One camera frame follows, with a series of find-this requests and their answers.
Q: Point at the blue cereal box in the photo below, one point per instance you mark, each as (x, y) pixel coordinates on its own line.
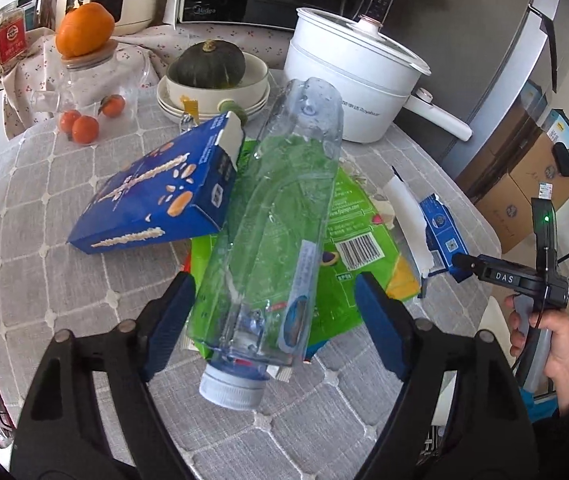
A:
(164, 195)

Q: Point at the green snack bag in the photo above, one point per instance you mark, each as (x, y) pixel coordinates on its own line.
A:
(349, 220)

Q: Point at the person's right hand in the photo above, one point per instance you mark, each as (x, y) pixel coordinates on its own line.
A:
(564, 355)

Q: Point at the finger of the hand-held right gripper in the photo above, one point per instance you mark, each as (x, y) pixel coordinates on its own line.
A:
(467, 261)

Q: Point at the glass jar with wooden lid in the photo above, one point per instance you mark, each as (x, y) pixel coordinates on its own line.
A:
(99, 80)

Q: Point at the grey checked tablecloth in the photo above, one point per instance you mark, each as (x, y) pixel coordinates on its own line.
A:
(64, 300)

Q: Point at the glass jar with red label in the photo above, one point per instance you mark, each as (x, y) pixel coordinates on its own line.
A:
(7, 40)

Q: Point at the brown cardboard box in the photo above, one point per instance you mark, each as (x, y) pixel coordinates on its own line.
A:
(524, 190)

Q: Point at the cream ceramic bowl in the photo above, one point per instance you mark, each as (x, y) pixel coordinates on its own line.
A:
(254, 77)

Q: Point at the grey refrigerator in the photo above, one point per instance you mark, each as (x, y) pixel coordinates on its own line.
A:
(494, 50)

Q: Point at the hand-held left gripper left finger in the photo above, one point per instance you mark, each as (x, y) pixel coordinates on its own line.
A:
(169, 325)

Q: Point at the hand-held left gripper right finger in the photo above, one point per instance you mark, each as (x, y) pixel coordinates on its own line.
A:
(382, 325)

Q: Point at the large orange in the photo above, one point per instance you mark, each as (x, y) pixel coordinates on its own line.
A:
(84, 30)

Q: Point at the blue and white box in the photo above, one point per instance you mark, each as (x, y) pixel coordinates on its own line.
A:
(567, 127)

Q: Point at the small tangerine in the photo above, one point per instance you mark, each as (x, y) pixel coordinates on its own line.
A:
(69, 121)
(113, 105)
(86, 129)

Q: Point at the torn blue carton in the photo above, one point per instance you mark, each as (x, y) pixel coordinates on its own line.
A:
(439, 225)

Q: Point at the dark green kabocha squash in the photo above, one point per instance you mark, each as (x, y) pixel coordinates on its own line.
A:
(209, 65)

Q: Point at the small green lime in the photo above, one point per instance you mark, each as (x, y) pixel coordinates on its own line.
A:
(234, 110)

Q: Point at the white electric cooking pot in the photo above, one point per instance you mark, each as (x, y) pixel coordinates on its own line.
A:
(354, 75)

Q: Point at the clear plastic bottle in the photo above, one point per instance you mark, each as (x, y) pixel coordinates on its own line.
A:
(274, 210)

